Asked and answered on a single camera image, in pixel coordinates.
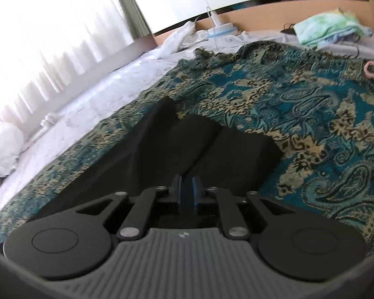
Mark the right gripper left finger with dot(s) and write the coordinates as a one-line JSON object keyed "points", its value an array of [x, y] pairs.
{"points": [[74, 242]]}

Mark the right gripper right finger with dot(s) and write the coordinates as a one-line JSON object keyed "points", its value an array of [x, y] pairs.
{"points": [[295, 243]]}

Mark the black pants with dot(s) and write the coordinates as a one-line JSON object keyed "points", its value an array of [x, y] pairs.
{"points": [[160, 146]]}

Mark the white pillow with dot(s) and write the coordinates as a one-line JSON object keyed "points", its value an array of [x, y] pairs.
{"points": [[11, 145]]}

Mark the small white cloth bundle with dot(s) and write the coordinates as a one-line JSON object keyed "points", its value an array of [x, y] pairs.
{"points": [[50, 120]]}

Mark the teal paisley bedspread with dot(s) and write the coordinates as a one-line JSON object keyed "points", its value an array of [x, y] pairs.
{"points": [[317, 106]]}

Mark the white sheer curtain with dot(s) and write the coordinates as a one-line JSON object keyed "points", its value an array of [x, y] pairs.
{"points": [[45, 45]]}

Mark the green curtain right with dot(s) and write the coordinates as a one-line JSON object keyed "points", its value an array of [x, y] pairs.
{"points": [[135, 19]]}

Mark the green tie-dye folded cloth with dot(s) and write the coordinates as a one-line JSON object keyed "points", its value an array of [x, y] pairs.
{"points": [[330, 27]]}

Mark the white blue charger device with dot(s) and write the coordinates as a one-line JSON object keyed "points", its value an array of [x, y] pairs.
{"points": [[218, 27]]}

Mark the crumpled white cloth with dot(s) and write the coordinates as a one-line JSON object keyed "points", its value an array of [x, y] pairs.
{"points": [[183, 38]]}

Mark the wooden bed frame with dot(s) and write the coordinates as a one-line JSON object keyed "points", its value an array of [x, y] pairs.
{"points": [[162, 14]]}

